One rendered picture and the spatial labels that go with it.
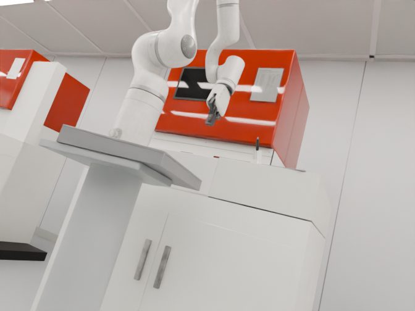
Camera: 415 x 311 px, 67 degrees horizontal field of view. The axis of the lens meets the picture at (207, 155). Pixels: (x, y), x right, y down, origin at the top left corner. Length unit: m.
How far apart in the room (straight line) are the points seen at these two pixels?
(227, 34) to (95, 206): 0.83
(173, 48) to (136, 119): 0.24
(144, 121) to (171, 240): 0.43
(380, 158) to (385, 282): 1.06
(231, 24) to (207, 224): 0.78
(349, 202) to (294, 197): 2.15
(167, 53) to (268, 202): 0.56
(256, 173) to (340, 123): 2.39
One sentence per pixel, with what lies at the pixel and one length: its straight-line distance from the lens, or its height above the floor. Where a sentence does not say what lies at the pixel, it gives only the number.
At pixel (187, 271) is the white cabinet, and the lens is 1.10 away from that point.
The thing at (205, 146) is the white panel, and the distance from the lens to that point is 1.90.
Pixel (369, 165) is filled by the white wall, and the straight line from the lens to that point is 3.24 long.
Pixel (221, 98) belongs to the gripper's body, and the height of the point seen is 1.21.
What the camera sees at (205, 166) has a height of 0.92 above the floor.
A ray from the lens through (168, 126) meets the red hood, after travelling 2.01.
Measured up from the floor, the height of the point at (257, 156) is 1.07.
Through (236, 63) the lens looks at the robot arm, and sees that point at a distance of 1.37.
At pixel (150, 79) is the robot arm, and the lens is 1.00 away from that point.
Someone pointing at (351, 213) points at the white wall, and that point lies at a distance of 3.14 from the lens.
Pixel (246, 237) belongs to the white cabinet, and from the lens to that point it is 1.03.
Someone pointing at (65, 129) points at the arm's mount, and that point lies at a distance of 0.92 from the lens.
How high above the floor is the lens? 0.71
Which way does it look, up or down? 13 degrees up
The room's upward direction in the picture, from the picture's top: 16 degrees clockwise
